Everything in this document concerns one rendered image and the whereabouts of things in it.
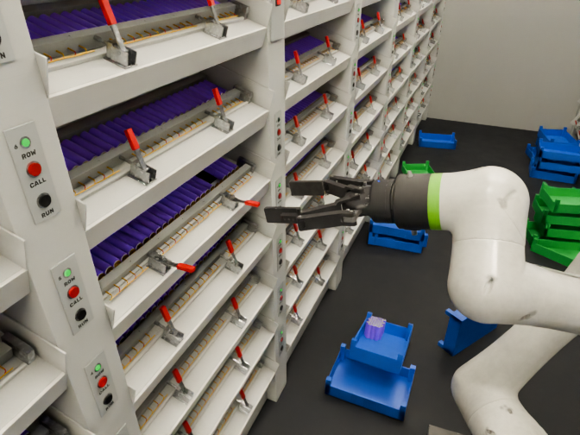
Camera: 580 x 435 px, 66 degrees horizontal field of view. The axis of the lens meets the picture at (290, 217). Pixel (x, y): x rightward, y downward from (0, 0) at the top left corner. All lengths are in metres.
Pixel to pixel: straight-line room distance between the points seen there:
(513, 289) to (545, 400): 1.41
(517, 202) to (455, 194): 0.08
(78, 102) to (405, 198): 0.49
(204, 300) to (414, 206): 0.58
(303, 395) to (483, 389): 0.85
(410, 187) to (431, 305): 1.59
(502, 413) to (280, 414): 0.89
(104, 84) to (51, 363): 0.41
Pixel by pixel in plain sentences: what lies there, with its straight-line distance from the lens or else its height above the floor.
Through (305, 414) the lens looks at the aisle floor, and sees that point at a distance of 1.80.
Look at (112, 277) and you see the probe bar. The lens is 0.85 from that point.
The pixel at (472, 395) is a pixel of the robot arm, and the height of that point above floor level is 0.59.
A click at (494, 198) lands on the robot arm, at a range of 0.71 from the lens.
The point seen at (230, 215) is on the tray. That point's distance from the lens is 1.06.
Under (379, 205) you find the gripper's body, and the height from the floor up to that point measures 1.11.
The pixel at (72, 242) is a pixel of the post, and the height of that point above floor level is 1.12.
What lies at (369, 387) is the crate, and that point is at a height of 0.00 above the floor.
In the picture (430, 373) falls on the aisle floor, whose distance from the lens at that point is 2.00.
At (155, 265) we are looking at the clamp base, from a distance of 0.89.
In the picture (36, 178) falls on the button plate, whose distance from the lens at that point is 0.63.
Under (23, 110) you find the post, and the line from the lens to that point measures 0.61.
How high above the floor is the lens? 1.47
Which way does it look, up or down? 31 degrees down
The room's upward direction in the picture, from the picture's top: straight up
